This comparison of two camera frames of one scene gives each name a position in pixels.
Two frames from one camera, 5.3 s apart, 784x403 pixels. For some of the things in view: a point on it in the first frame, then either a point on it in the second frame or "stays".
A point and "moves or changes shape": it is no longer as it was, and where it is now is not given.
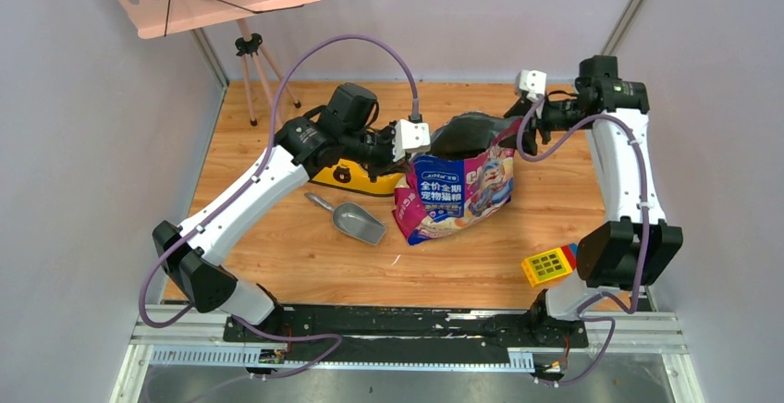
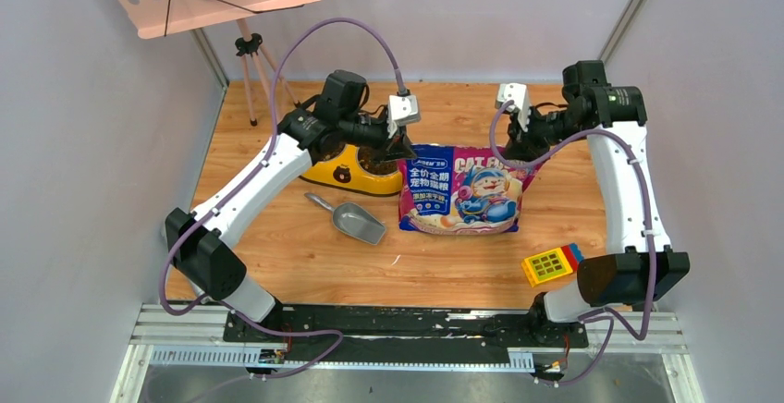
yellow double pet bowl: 347,175 stays
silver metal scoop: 354,220 stays
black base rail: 407,332 stays
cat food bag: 465,178 moves or changes shape
